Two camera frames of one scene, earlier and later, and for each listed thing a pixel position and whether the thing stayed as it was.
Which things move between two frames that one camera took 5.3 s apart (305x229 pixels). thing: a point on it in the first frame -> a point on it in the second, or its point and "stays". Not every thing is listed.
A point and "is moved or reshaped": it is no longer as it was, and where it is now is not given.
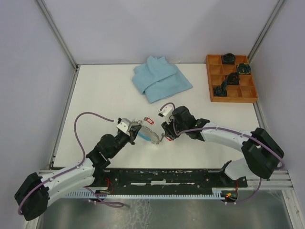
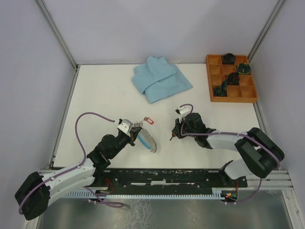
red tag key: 163,135 is moved or reshaped
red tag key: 149,120 stays
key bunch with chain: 147,134 -> 147,140
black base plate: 165,181 stays
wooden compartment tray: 245,91 stays
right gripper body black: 170,130 -> 178,126
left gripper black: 133,131 stays
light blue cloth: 160,80 stays
